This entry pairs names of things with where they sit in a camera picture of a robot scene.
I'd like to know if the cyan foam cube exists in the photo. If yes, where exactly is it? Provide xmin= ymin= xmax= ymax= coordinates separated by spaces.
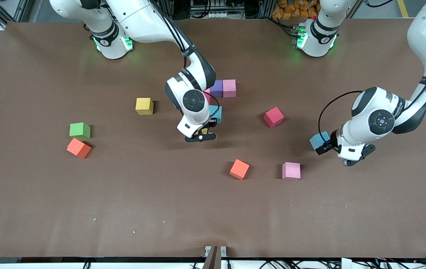
xmin=309 ymin=131 xmax=331 ymax=152
xmin=209 ymin=105 xmax=223 ymax=124

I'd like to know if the blue-violet foam cube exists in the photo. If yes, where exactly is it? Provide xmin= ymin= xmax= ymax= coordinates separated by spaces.
xmin=211 ymin=80 xmax=224 ymax=98

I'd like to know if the orange foam cube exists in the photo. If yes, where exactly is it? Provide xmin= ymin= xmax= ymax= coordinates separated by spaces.
xmin=229 ymin=159 xmax=250 ymax=180
xmin=67 ymin=138 xmax=92 ymax=159

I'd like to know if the brown paper table cover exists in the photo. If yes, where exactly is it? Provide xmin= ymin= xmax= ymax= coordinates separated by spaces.
xmin=0 ymin=18 xmax=426 ymax=259

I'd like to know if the metal equipment rack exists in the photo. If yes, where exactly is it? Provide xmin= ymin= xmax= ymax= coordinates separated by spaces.
xmin=189 ymin=0 xmax=273 ymax=20

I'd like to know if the green foam cube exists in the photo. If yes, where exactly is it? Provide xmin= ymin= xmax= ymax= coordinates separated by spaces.
xmin=69 ymin=123 xmax=91 ymax=140

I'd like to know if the orange bag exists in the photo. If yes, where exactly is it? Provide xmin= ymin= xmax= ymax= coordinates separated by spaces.
xmin=272 ymin=0 xmax=320 ymax=19

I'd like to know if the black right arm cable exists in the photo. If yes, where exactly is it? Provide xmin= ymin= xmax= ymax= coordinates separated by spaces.
xmin=157 ymin=0 xmax=221 ymax=119

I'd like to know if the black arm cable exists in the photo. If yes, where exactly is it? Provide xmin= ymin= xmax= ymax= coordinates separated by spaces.
xmin=317 ymin=52 xmax=426 ymax=152
xmin=157 ymin=0 xmax=221 ymax=119

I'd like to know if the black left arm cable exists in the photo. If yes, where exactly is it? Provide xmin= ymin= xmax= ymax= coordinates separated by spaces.
xmin=317 ymin=52 xmax=426 ymax=152

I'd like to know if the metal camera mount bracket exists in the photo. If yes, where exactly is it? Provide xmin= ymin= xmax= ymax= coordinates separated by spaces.
xmin=203 ymin=245 xmax=228 ymax=269

